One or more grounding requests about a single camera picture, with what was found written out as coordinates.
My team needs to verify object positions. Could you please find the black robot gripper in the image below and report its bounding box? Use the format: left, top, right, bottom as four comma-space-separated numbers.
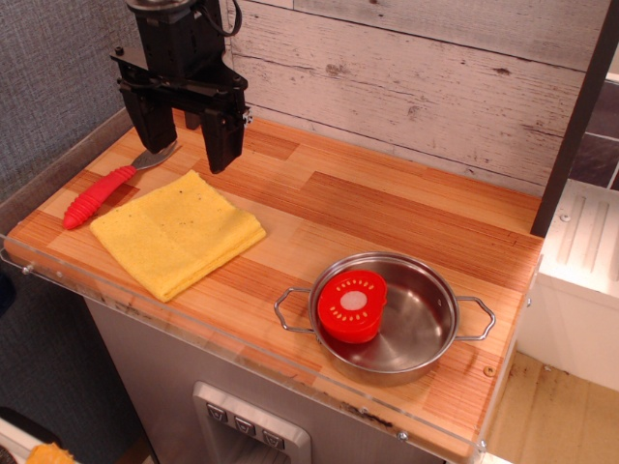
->
111, 1, 250, 174

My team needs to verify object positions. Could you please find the yellow cloth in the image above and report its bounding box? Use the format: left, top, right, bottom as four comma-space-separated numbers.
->
90, 170, 266, 303

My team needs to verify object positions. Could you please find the red toy tomato half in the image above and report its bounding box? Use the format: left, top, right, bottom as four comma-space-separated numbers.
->
317, 270, 388, 344

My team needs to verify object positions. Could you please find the silver dispenser panel with buttons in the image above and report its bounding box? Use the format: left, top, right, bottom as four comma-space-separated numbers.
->
192, 382, 312, 463

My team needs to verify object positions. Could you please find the stainless steel pot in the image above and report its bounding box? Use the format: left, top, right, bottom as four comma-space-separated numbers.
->
274, 250, 497, 388

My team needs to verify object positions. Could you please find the yellow object bottom left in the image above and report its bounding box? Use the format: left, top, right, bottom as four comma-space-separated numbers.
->
25, 443, 75, 464

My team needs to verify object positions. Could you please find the clear acrylic table guard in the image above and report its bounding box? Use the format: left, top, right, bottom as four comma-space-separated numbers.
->
0, 233, 543, 458

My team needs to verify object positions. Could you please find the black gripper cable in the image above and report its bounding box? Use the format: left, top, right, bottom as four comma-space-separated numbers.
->
202, 0, 243, 39

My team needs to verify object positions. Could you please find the fork with red handle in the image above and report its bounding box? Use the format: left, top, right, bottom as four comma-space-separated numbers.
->
62, 141, 177, 230

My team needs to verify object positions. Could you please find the dark right shelf post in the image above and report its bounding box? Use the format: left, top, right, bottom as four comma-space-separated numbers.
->
530, 0, 618, 238

